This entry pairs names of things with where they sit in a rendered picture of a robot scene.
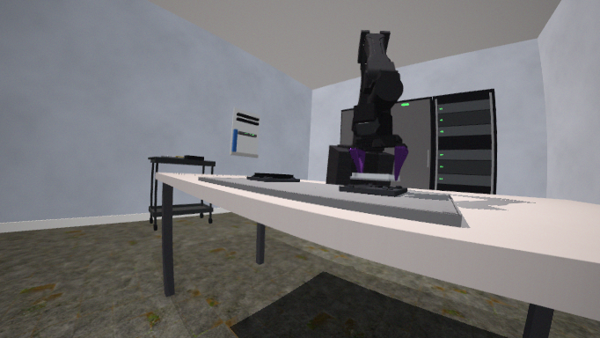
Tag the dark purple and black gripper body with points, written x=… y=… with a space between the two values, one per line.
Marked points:
x=378 y=142

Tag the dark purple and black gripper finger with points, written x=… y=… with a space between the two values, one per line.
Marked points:
x=354 y=154
x=400 y=152

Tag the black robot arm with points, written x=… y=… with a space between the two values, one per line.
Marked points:
x=380 y=86

